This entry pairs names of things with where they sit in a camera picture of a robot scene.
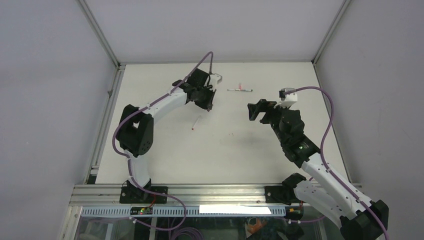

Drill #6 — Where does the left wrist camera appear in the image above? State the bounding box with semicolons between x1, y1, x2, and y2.
209;73;223;90

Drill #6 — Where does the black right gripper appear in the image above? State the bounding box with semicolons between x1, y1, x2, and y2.
247;99;290;146

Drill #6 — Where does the small circuit board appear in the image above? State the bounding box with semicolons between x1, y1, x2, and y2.
130;207;153;216

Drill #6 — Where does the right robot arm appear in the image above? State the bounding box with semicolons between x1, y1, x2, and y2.
247;99;389;240

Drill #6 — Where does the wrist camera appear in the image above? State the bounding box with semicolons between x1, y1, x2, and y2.
273;87;298;109
209;73;223;90

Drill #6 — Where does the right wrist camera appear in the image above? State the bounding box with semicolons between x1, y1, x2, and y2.
273;87;298;109

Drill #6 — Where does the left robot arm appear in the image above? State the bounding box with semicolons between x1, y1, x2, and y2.
112;68;223;203

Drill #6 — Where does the aluminium frame rail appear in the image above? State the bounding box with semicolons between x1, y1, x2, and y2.
69;183;279;207

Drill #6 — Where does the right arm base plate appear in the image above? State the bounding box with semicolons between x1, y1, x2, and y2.
264;185;301;205

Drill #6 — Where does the white pen red tip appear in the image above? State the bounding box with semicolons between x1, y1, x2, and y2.
191;115;202;130

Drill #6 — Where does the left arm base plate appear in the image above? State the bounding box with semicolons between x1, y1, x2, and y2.
119;185;168;204

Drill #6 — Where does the orange object below table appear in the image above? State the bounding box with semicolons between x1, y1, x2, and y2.
245;217;268;235

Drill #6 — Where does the black green tipped pen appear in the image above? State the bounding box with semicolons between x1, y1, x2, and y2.
227;89;253;92

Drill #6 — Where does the white slotted cable duct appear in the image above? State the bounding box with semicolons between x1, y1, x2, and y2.
81;205;286;218

